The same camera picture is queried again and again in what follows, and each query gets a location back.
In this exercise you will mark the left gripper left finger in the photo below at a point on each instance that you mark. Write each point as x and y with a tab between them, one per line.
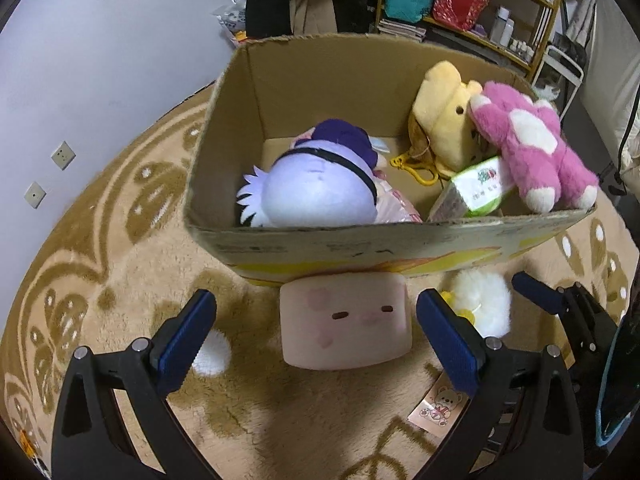
90	438

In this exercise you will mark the small pink plush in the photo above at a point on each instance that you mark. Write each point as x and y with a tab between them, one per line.
391	205

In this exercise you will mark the pink square face plush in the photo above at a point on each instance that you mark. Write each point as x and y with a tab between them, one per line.
344	321

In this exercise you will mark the cardboard box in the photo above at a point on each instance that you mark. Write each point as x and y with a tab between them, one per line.
275	90

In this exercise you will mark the white fluffy plush keychain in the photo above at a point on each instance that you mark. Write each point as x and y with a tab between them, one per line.
483	298

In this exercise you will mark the beige patterned carpet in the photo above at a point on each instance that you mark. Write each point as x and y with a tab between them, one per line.
126	257

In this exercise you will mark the wooden shelf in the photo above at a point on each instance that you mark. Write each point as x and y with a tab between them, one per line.
509	32

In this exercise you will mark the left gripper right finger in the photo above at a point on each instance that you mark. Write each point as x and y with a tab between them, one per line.
522	419

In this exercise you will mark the paper hang tag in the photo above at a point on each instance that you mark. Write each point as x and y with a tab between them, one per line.
439	409

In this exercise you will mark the yellow dog plush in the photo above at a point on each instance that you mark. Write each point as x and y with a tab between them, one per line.
443	138

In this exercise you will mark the stack of books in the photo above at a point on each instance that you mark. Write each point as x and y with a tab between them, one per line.
403	30

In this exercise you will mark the pink bear plush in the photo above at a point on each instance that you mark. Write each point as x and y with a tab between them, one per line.
528	136

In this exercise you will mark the purple plush doll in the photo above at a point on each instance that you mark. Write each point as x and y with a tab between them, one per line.
324	180

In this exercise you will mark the white trolley cart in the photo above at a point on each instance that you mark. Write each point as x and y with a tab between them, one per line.
558	79

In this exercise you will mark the wall socket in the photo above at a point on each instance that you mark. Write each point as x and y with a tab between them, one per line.
34	195
63	156

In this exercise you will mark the plastic snack bag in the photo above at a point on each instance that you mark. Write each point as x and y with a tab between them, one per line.
231	19

